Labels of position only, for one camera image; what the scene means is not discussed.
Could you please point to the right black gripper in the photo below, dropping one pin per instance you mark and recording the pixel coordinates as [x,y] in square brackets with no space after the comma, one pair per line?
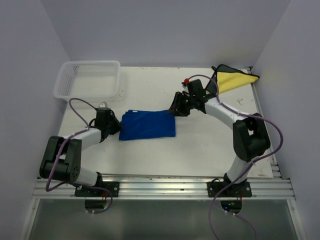
[176,108]

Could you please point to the yellow and black towel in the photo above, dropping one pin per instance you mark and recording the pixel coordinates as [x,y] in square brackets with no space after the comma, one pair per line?
[229,78]

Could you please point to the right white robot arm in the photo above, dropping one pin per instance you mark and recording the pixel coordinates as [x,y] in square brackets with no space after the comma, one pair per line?
[249,133]

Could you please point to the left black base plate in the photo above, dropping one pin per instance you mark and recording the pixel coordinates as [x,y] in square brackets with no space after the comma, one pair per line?
[106,189]

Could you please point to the blue towel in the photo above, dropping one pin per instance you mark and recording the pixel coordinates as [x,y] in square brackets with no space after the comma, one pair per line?
[143,125]

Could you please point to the aluminium mounting rail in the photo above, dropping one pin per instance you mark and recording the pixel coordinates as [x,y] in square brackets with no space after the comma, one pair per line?
[173,188]

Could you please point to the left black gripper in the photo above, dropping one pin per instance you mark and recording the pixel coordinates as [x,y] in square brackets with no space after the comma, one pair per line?
[118,126]

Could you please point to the white plastic basket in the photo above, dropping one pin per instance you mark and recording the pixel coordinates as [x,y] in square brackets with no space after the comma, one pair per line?
[93,81]

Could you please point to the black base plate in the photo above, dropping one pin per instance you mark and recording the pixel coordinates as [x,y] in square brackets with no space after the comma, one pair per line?
[237,190]
[106,189]

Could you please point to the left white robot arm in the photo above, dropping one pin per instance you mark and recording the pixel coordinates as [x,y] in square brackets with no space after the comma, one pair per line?
[61,162]

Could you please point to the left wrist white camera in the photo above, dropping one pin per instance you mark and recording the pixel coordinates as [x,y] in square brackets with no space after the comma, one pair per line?
[103,105]

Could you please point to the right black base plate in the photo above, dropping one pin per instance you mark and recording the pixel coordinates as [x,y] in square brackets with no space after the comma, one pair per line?
[237,190]

